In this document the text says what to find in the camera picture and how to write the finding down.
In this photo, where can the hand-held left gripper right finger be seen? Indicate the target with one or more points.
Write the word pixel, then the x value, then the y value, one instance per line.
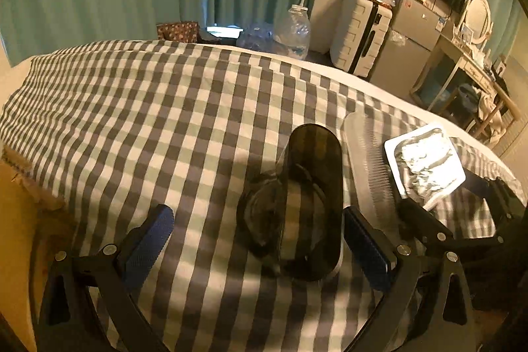
pixel 367 244

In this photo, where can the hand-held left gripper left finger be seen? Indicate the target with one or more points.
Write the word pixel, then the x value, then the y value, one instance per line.
pixel 150 242

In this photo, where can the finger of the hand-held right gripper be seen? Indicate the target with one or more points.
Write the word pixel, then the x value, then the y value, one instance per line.
pixel 425 222
pixel 486 191

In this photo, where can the white plastic tray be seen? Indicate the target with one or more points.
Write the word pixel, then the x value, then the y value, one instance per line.
pixel 394 158

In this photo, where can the dark translucent plastic container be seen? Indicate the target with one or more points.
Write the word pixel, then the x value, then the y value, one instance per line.
pixel 313 170

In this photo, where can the large cardboard box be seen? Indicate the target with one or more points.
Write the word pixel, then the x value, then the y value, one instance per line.
pixel 20 232

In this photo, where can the crumpled silver foil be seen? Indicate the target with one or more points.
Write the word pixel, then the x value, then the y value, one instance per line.
pixel 429 162

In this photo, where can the clothes pile on chair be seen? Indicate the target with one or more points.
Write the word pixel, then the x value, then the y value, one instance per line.
pixel 493 113

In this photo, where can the clear ribbed plastic lid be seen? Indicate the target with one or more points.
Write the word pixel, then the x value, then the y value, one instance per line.
pixel 363 154

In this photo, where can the checkered blanket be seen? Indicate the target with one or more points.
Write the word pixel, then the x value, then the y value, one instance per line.
pixel 156 129

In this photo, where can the white vanity desk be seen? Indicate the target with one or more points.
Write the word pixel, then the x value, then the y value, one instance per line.
pixel 445 63

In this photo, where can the grey mini fridge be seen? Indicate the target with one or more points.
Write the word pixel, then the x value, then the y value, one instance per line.
pixel 412 42

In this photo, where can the oval vanity mirror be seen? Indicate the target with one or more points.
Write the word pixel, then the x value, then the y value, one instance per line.
pixel 478 18

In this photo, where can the narrow green curtain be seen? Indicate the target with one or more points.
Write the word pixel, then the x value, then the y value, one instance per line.
pixel 507 14

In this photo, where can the white suitcase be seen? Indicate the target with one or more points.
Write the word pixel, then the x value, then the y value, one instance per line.
pixel 359 34

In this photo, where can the patterned brown box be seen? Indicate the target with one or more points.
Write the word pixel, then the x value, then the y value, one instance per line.
pixel 177 31

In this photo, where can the white flat box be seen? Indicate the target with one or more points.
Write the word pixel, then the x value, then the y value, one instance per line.
pixel 225 32

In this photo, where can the large clear water jug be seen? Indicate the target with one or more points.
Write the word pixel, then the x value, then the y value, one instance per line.
pixel 293 30

